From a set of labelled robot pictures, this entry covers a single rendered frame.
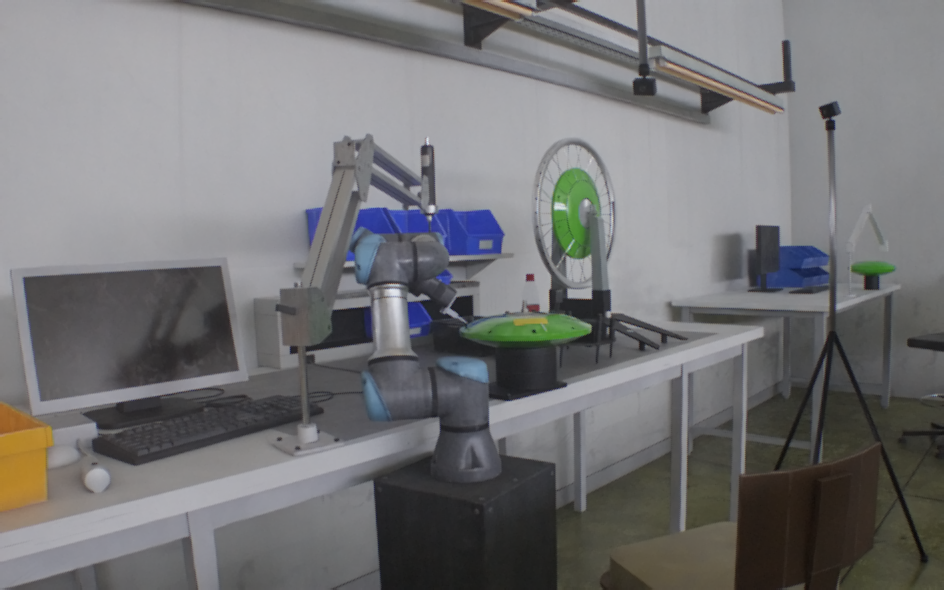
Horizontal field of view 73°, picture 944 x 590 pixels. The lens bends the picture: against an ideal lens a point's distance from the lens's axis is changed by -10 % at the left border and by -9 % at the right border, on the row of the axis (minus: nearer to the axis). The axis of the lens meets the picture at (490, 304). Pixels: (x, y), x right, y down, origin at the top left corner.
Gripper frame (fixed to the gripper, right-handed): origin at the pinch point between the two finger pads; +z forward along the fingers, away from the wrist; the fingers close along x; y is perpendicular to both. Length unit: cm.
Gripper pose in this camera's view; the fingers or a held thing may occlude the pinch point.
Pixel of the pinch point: (466, 322)
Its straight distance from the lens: 163.6
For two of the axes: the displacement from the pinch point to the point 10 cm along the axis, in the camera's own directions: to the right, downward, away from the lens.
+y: 5.3, -8.5, 0.8
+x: -2.5, -0.7, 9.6
